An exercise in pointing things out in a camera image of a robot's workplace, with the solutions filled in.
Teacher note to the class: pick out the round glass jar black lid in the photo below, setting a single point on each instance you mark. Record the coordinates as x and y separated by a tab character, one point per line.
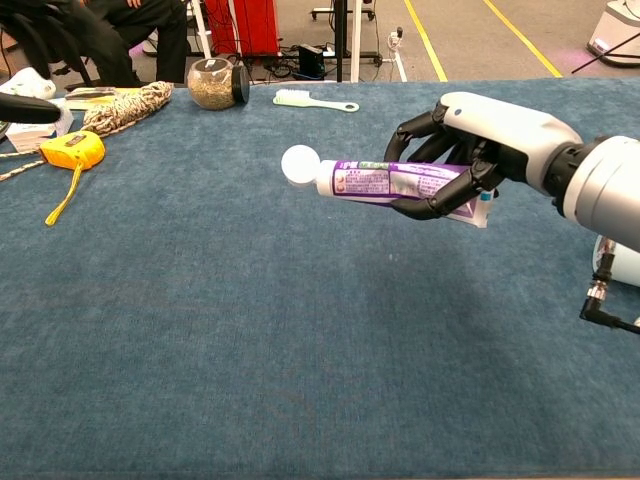
210	85

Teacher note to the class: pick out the blue carpet table mat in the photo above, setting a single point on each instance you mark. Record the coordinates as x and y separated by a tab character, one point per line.
250	300

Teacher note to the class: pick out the small black box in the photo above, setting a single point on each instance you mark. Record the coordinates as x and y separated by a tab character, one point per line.
311	60

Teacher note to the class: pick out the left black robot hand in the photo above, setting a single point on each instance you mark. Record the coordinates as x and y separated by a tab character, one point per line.
30	109

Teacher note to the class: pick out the seated person black trousers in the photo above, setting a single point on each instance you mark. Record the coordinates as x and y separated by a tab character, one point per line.
150	35

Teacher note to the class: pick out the white machine base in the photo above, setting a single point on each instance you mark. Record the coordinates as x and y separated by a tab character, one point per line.
615	30

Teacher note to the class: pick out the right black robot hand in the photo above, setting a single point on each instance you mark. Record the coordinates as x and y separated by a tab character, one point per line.
500	130

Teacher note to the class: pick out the white blue milk carton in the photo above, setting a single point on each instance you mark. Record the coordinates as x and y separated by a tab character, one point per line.
30	136

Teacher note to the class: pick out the white frame leg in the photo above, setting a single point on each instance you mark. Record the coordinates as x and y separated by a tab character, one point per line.
201	30
355	40

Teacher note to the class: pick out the yellow tape measure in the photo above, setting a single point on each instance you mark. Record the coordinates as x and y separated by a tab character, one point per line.
72	150

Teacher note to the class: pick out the purple white toothpaste tube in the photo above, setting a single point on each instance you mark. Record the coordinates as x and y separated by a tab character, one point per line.
360	180

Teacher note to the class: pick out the mint green brush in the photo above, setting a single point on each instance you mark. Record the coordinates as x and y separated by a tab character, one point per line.
290	97

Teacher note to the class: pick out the black tripod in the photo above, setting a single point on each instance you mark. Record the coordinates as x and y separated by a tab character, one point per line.
341	40

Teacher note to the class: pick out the red cabinet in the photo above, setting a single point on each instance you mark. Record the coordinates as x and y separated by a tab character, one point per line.
240	25

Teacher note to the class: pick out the yellow razor blister pack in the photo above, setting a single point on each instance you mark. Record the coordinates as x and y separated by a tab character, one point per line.
82	100

